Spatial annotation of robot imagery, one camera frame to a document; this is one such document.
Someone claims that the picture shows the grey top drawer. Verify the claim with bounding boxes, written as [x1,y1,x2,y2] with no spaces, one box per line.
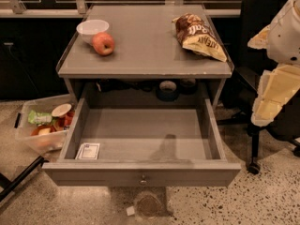
[43,83,241,187]

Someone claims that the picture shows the black stand leg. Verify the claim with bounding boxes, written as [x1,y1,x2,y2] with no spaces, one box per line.
[0,156,47,202]

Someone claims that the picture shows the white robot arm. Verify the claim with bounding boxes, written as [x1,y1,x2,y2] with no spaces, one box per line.
[247,0,300,127]

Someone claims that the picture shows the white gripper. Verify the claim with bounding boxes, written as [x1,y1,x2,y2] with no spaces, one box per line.
[247,3,300,127]

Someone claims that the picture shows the round floor drain cover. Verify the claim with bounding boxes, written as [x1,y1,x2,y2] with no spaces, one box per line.
[134,191,163,218]

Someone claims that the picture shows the red apple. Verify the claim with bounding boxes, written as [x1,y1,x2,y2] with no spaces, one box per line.
[92,32,114,56]

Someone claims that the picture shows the small white floor scrap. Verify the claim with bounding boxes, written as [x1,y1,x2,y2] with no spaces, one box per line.
[126,206,135,216]

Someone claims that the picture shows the green snack bag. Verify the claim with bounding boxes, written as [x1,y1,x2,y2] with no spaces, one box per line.
[28,110,53,125]

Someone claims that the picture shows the brown yellow chip bag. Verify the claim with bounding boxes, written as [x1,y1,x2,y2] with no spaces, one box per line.
[172,13,227,62]

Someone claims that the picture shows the dark tape roll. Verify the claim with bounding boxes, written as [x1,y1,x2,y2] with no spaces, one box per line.
[156,81,179,101]

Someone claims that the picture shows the grey cabinet table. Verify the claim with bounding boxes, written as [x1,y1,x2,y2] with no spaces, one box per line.
[58,5,233,106]

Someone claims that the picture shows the black office chair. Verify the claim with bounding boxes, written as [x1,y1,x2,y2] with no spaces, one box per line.
[219,0,288,174]

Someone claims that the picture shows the clear plastic storage bin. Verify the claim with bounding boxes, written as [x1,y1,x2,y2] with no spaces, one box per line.
[16,95,75,155]

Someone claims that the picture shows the small white bowl in bin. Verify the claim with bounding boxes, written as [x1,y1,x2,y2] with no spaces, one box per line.
[52,103,72,117]

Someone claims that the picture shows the white card in drawer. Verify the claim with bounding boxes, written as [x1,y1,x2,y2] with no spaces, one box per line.
[76,142,100,160]

